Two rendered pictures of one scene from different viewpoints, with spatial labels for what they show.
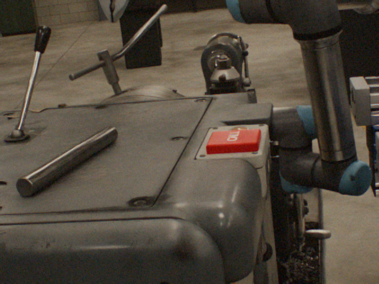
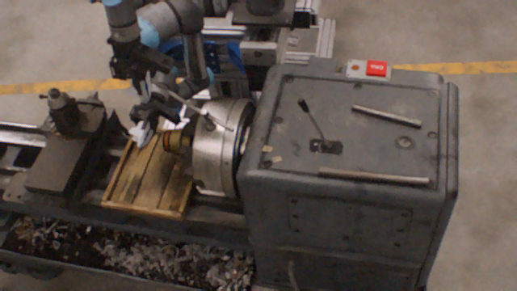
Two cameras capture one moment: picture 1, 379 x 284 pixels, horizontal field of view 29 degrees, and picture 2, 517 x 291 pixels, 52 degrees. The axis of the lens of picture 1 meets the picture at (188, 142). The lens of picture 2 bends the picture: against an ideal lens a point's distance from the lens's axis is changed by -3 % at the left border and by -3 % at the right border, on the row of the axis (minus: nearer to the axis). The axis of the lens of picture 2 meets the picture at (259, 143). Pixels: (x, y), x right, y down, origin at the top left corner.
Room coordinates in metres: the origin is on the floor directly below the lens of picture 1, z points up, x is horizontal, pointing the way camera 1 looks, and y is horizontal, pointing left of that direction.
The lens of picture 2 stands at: (1.03, 1.14, 2.44)
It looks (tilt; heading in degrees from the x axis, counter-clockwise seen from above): 52 degrees down; 279
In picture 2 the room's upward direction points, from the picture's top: 9 degrees counter-clockwise
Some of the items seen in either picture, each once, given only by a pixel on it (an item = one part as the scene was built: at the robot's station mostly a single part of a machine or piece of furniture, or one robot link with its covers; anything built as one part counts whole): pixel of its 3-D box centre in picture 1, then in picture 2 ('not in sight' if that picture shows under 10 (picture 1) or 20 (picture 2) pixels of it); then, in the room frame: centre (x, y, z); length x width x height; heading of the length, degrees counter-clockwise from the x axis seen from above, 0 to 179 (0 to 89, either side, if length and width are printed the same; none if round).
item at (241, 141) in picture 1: (234, 144); (376, 69); (0.83, -0.05, 1.26); 0.06 x 0.06 x 0.02; 79
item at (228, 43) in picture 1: (223, 78); not in sight; (2.49, -0.15, 1.01); 0.30 x 0.20 x 0.29; 169
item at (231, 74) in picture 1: (224, 74); (56, 98); (1.91, -0.12, 1.13); 0.08 x 0.08 x 0.03
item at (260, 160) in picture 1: (236, 160); (368, 75); (0.85, -0.06, 1.23); 0.13 x 0.08 x 0.05; 169
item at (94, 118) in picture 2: not in sight; (77, 124); (1.88, -0.11, 0.99); 0.20 x 0.10 x 0.05; 169
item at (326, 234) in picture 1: (316, 234); not in sight; (1.80, -0.31, 0.69); 0.08 x 0.03 x 0.03; 79
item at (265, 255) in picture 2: not in sight; (344, 251); (0.91, 0.14, 0.43); 0.60 x 0.48 x 0.86; 169
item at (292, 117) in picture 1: (294, 124); (165, 80); (1.55, -0.24, 1.07); 0.11 x 0.08 x 0.09; 79
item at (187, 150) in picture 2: not in sight; (193, 166); (1.40, 0.16, 1.08); 0.12 x 0.11 x 0.05; 79
